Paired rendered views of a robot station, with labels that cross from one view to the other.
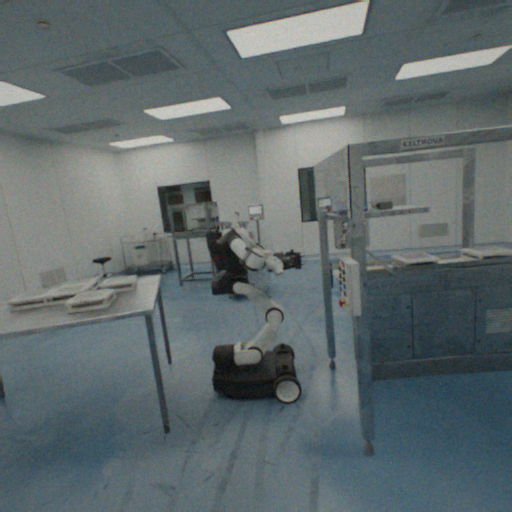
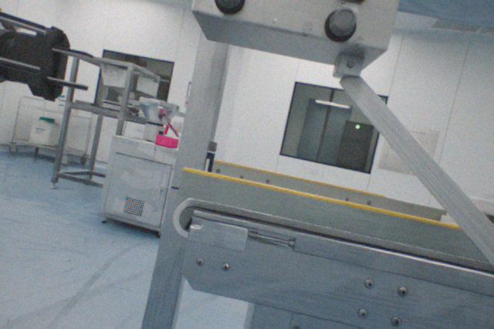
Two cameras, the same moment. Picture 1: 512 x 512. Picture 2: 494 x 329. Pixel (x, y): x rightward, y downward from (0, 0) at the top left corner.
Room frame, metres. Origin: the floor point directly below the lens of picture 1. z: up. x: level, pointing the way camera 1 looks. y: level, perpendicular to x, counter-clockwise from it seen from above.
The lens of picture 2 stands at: (1.87, -0.67, 0.93)
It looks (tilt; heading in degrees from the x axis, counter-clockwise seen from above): 3 degrees down; 359
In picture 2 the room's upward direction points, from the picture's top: 12 degrees clockwise
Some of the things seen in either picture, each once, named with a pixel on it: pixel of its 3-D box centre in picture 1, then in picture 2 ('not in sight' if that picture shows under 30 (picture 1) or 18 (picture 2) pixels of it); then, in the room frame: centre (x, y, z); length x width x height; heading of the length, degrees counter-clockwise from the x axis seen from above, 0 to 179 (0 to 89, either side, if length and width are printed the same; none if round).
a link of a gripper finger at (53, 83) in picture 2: not in sight; (68, 86); (2.52, -0.33, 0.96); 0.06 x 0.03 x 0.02; 79
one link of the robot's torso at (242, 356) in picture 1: (248, 352); not in sight; (2.48, 0.13, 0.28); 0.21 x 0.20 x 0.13; 88
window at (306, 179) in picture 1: (332, 192); (331, 127); (7.37, -1.79, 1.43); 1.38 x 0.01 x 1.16; 77
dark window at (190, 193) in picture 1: (186, 207); (132, 88); (8.11, 1.50, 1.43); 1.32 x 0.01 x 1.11; 77
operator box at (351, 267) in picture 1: (350, 285); not in sight; (1.60, -0.45, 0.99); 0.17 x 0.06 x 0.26; 178
